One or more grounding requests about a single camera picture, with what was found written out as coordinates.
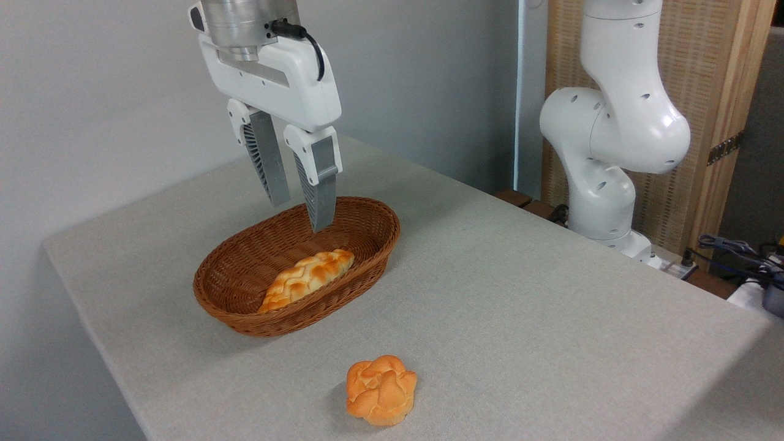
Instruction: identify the round knotted bread roll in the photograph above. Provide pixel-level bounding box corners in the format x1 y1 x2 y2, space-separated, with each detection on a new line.
346 355 418 427

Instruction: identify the brown oval wicker basket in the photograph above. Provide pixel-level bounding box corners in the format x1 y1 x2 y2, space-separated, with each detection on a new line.
193 196 401 337

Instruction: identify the long braided bread loaf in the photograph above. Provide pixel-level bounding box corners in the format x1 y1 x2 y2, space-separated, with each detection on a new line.
257 248 355 314

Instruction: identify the blue and black cable bundle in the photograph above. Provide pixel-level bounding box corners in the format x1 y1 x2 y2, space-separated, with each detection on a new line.
697 234 784 288

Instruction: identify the brown wooden base board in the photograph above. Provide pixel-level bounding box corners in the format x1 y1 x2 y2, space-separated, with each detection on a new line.
495 188 567 225

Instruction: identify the grey tablecloth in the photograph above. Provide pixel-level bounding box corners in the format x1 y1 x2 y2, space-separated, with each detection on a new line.
42 134 784 441

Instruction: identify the grey partition panel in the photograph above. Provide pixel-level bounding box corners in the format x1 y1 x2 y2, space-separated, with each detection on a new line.
717 28 784 246

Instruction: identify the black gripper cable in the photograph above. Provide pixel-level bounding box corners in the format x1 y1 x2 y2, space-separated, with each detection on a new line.
272 20 326 82

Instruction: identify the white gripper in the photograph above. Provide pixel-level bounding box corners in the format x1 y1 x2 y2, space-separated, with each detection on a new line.
197 31 344 234

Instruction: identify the metal screen hinge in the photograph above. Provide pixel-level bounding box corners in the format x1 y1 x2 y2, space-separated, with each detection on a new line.
707 130 745 166

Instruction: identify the wooden woven folding screen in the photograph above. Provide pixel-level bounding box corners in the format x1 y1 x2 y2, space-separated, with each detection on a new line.
542 0 777 258

